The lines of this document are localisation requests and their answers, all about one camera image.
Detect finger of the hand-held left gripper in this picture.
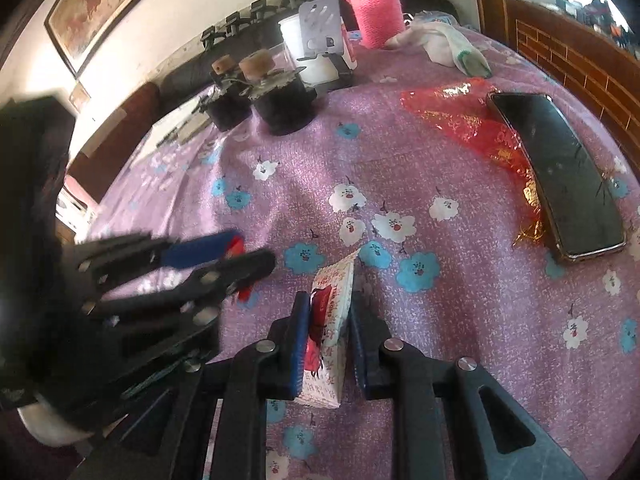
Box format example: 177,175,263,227
86,250,277,332
75,230,244,287

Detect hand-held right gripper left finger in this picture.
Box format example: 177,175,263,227
65,290,313,480

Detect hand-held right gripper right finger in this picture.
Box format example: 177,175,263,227
348,300,586,480

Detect white red candy packet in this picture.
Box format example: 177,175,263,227
296,251,360,409

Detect purple floral tablecloth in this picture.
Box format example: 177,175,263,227
85,25,640,480

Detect white paper sheet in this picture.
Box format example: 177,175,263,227
132,100,201,161

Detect black jar with cork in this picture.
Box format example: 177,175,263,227
199,55,253,132
239,51,318,136

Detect white plastic container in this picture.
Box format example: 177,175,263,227
278,12,358,87

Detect red plastic bag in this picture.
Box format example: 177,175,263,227
400,78,548,248

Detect grey phone stand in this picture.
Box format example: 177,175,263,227
297,0,357,86

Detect black smartphone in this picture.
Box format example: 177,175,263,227
486,91,628,264

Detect pink sleeved bottle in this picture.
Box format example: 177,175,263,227
344,0,406,50

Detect white work glove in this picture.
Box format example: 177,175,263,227
385,22,493,78

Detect brown wooden cabinet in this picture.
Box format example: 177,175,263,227
470,0,640,171

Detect framed wall painting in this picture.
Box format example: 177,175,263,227
44,0,191,78

